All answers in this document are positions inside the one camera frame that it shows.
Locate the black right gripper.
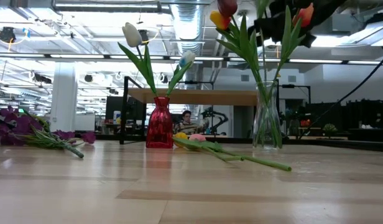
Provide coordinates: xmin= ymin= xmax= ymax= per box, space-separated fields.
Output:
xmin=254 ymin=0 xmax=348 ymax=49

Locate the dark red tulip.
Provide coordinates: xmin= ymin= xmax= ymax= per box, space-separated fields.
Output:
xmin=216 ymin=0 xmax=278 ymax=147

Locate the yellow and orange tulip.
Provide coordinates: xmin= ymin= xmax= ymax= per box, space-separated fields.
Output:
xmin=209 ymin=11 xmax=278 ymax=147

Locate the white and blue tulip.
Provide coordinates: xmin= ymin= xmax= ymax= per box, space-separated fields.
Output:
xmin=165 ymin=50 xmax=196 ymax=98

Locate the pink tulip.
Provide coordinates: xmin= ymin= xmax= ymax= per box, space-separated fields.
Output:
xmin=188 ymin=133 xmax=244 ymax=162

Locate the purple flower bunch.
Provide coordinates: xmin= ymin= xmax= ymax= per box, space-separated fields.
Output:
xmin=0 ymin=105 xmax=97 ymax=159

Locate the wooden shelf with black legs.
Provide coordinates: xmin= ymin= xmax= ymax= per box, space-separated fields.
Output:
xmin=119 ymin=75 xmax=281 ymax=146

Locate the clear glass vase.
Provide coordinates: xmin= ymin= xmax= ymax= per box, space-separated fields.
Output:
xmin=252 ymin=80 xmax=284 ymax=150

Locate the small green plant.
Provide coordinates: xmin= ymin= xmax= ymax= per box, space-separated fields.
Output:
xmin=321 ymin=123 xmax=338 ymax=134

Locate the black cabinet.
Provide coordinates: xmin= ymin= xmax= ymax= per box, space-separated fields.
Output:
xmin=345 ymin=98 xmax=383 ymax=130

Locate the black ceiling device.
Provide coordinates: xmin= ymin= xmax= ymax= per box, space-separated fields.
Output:
xmin=137 ymin=29 xmax=150 ymax=46
xmin=0 ymin=26 xmax=17 ymax=44

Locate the person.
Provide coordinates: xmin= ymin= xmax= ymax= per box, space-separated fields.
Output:
xmin=174 ymin=110 xmax=208 ymax=135

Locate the red glass vase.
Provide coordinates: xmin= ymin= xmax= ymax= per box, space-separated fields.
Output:
xmin=145 ymin=95 xmax=175 ymax=149

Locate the black monitor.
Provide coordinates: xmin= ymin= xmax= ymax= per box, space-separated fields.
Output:
xmin=104 ymin=95 xmax=147 ymax=121

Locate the ceiling light strip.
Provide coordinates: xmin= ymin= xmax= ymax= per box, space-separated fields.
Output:
xmin=0 ymin=52 xmax=177 ymax=60

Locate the white pillar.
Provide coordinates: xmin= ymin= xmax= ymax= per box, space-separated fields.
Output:
xmin=50 ymin=62 xmax=78 ymax=132

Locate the silver ventilation duct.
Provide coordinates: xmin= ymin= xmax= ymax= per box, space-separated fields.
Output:
xmin=170 ymin=0 xmax=213 ymax=82

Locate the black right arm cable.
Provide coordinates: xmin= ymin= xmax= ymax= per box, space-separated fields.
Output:
xmin=298 ymin=51 xmax=383 ymax=139

